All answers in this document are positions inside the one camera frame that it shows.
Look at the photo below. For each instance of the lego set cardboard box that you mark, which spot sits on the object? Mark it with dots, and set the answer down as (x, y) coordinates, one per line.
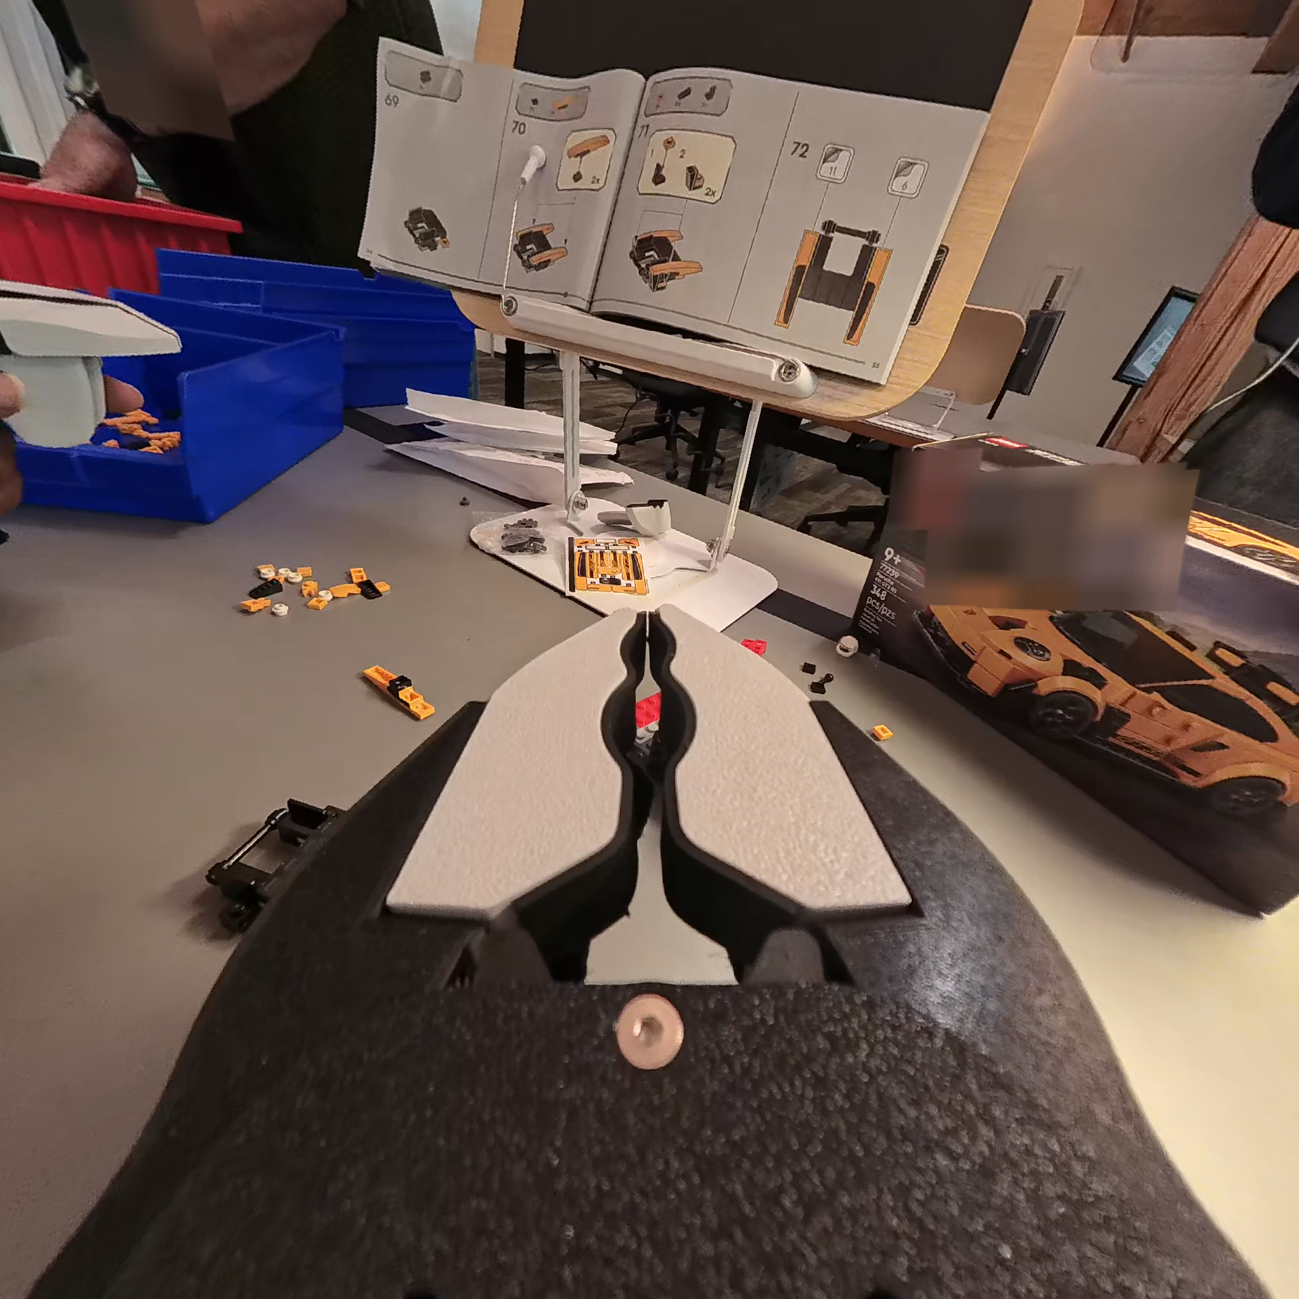
(1118, 689)

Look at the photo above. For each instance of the wooden pillar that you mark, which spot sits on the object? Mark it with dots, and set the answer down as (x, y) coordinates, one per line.
(1209, 332)

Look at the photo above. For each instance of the black office chair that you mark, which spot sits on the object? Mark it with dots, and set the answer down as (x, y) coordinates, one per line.
(668, 410)

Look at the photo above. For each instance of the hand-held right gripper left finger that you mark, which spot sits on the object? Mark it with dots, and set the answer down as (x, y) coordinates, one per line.
(516, 794)

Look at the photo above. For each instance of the heap of orange lego parts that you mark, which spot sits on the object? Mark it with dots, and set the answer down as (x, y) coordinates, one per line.
(144, 439)

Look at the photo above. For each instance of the pale grey plastic piece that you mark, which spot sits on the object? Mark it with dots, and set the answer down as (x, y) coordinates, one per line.
(654, 522)

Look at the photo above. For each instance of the pile of small lego pieces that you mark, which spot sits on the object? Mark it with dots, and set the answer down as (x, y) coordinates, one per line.
(306, 586)

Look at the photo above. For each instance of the wooden book stand white base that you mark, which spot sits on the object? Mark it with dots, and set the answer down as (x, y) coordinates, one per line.
(1023, 204)

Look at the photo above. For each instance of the clear bag of black parts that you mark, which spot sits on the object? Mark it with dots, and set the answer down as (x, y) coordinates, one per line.
(519, 537)

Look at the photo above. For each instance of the lego instruction booklet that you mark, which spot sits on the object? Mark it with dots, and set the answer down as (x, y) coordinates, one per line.
(688, 204)

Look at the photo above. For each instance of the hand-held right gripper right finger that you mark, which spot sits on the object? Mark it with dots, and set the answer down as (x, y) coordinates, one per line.
(780, 794)

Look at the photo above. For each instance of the red plastic bin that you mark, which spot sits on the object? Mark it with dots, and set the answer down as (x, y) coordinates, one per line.
(102, 244)

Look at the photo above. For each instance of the black lego frame assembly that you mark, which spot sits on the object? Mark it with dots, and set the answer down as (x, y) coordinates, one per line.
(268, 849)

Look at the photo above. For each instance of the blue plastic bin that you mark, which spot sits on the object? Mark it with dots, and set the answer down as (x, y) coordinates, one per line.
(386, 346)
(262, 423)

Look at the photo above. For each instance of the orange lego strip black clip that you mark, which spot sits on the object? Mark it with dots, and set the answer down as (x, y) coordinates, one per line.
(397, 689)

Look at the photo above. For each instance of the partly built lego car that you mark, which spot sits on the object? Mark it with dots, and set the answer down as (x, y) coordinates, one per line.
(644, 712)

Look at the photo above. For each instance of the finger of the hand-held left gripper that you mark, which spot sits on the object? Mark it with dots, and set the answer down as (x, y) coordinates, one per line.
(86, 332)
(62, 294)

